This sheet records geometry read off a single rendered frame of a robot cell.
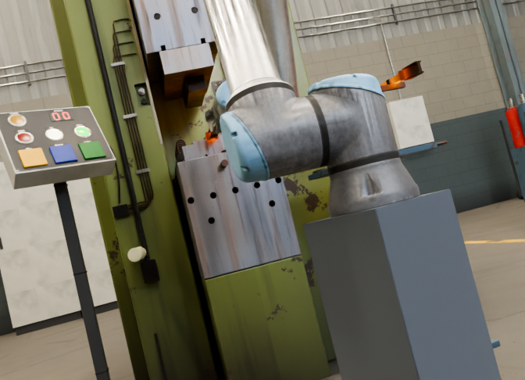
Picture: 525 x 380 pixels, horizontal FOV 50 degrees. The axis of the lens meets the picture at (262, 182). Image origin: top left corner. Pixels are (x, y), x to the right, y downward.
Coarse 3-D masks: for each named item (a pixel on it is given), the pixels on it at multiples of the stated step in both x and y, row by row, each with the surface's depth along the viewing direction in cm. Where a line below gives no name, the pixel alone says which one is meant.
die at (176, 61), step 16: (176, 48) 223; (192, 48) 224; (208, 48) 225; (160, 64) 230; (176, 64) 222; (192, 64) 224; (208, 64) 225; (160, 80) 255; (176, 80) 232; (208, 80) 244; (176, 96) 258
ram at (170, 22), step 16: (144, 0) 223; (160, 0) 224; (176, 0) 225; (192, 0) 226; (144, 16) 222; (160, 16) 225; (176, 16) 224; (192, 16) 226; (144, 32) 222; (160, 32) 223; (176, 32) 224; (192, 32) 225; (208, 32) 226; (144, 48) 229; (160, 48) 222
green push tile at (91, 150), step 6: (78, 144) 197; (84, 144) 198; (90, 144) 199; (96, 144) 200; (84, 150) 196; (90, 150) 197; (96, 150) 198; (102, 150) 199; (84, 156) 194; (90, 156) 195; (96, 156) 196; (102, 156) 198
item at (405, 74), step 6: (420, 60) 199; (408, 66) 202; (414, 66) 200; (420, 66) 199; (402, 72) 205; (408, 72) 204; (414, 72) 201; (420, 72) 198; (396, 78) 209; (402, 78) 205; (408, 78) 203; (384, 84) 216
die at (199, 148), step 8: (192, 144) 222; (200, 144) 221; (208, 144) 221; (216, 144) 222; (184, 152) 219; (192, 152) 220; (200, 152) 220; (208, 152) 221; (216, 152) 221; (184, 160) 220
